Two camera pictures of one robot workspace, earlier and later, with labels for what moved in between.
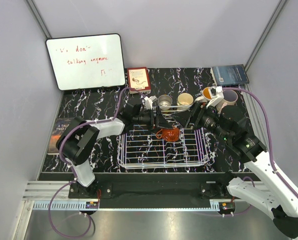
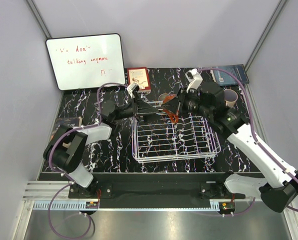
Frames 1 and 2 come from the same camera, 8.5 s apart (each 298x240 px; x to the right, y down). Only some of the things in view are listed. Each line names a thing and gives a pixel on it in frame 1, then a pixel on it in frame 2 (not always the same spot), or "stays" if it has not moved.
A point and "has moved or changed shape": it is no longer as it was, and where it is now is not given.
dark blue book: x=229 y=75 stays
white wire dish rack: x=146 y=150 has moved or changed shape
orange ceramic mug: x=171 y=135 -> x=174 y=117
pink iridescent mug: x=230 y=96 stays
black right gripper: x=199 y=111 -> x=173 y=105
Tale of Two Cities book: x=60 y=124 stays
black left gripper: x=161 y=122 -> x=141 y=108
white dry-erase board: x=87 y=62 stays
